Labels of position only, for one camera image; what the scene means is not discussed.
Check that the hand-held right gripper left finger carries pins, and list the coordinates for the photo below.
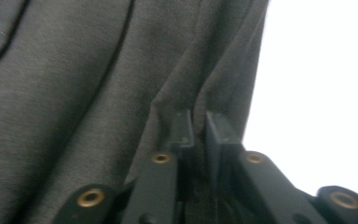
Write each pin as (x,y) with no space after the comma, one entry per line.
(158,186)

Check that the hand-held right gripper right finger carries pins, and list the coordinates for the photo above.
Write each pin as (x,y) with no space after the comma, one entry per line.
(254,186)

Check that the dark grey garment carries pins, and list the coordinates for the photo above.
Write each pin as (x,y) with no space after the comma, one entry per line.
(74,93)

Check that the white board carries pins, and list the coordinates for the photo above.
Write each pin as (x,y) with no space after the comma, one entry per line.
(323,77)

